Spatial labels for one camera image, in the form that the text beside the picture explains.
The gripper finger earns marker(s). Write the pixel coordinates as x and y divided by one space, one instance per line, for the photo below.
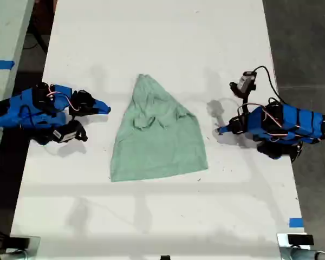
101 105
224 130
93 111

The pale green T-shirt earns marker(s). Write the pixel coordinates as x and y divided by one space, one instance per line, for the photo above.
157 140

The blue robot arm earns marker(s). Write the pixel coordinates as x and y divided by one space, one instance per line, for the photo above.
10 113
300 122

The long blue tape strip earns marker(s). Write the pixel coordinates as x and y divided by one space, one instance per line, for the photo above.
1 65

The white side table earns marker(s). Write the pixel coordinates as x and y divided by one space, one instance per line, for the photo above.
5 32

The short blue tape strip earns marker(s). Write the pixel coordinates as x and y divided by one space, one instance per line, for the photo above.
296 222

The small black box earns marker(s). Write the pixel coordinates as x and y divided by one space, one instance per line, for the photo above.
19 241
300 240

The small black clamp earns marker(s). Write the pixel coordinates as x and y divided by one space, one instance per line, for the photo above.
165 257

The short black camera stalk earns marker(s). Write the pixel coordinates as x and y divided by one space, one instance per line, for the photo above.
245 100

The black camera box white label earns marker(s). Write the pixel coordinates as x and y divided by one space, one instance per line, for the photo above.
66 135

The black camera box grey face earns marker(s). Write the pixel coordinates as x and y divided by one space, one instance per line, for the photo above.
243 82

